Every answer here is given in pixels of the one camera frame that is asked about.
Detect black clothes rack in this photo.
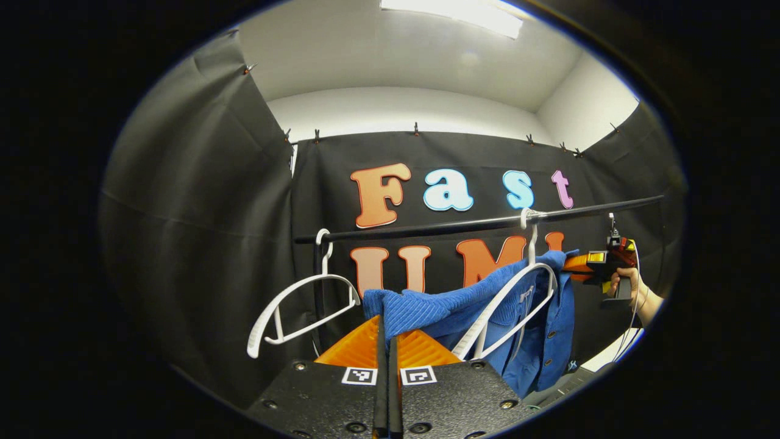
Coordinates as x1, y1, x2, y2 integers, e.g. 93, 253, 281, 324
294, 195, 666, 357

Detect ceiling light panel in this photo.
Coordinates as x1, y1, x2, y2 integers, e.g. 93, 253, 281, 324
379, 0, 525, 38

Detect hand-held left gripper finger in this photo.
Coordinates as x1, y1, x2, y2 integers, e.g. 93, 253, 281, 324
246, 314, 389, 439
388, 329, 540, 439

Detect white plastic hanger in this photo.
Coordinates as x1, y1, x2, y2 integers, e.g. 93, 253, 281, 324
247, 229, 361, 359
451, 207, 559, 362

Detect blue corduroy shirt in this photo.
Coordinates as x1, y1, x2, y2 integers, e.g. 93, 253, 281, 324
363, 249, 580, 400

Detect row of black cloth clips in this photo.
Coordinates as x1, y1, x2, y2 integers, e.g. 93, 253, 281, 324
243, 62, 621, 158

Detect black backdrop cloth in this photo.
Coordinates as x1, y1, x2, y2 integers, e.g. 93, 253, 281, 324
97, 30, 689, 409

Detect thin gripper cable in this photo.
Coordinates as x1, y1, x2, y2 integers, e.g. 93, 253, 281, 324
612, 241, 650, 363

